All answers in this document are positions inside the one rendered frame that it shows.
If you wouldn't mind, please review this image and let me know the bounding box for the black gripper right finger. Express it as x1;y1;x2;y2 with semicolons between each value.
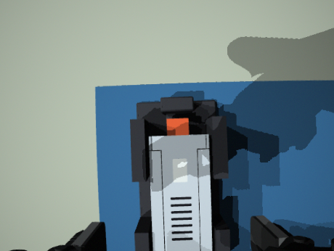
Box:
250;215;334;251

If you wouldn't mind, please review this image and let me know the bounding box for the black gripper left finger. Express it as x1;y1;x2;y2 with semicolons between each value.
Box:
47;222;107;251

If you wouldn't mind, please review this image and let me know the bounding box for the blue flat plate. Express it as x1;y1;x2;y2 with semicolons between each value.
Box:
95;81;334;251

